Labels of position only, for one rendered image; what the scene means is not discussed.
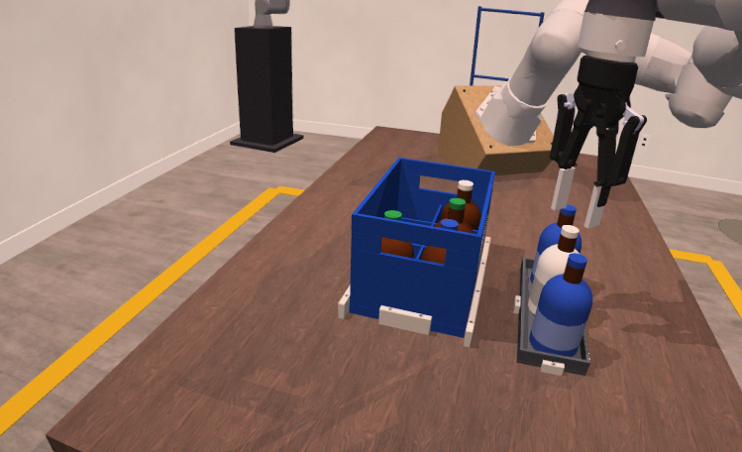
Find blue bottle with light blue label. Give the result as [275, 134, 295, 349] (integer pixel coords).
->
[529, 253, 593, 357]

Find white bottle with grey label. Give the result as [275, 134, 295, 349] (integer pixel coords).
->
[528, 225, 580, 315]

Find brown bottle with white cap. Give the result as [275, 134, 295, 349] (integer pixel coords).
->
[441, 180, 481, 230]

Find blue bottle with white label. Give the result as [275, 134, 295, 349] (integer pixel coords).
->
[530, 204, 582, 283]

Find blue crate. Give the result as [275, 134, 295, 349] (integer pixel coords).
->
[350, 158, 495, 338]

